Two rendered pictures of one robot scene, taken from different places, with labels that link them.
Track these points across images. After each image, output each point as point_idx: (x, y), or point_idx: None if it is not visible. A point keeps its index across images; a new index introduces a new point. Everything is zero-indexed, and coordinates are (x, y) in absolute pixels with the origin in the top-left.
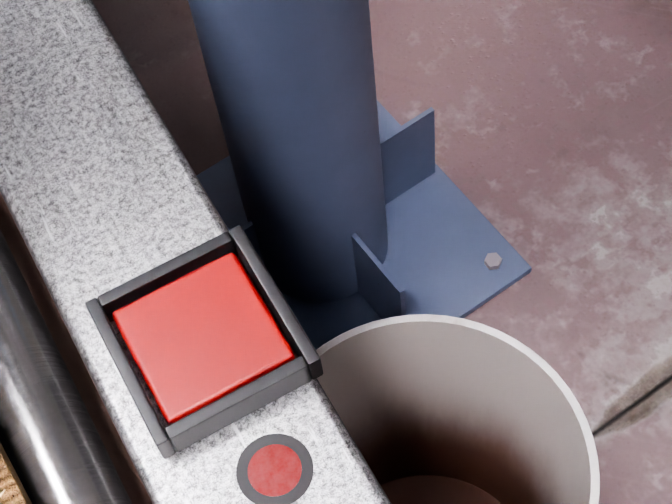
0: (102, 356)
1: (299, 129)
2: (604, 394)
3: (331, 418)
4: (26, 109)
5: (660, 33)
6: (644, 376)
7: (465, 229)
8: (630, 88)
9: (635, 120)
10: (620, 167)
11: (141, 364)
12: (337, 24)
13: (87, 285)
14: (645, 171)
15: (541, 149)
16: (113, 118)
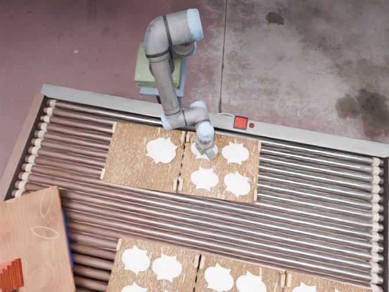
0: (235, 129)
1: None
2: (216, 113)
3: (250, 120)
4: (212, 121)
5: None
6: (217, 108)
7: None
8: (185, 80)
9: (189, 83)
10: (193, 89)
11: (239, 127)
12: (180, 99)
13: (230, 127)
14: (196, 87)
15: (184, 94)
16: (217, 117)
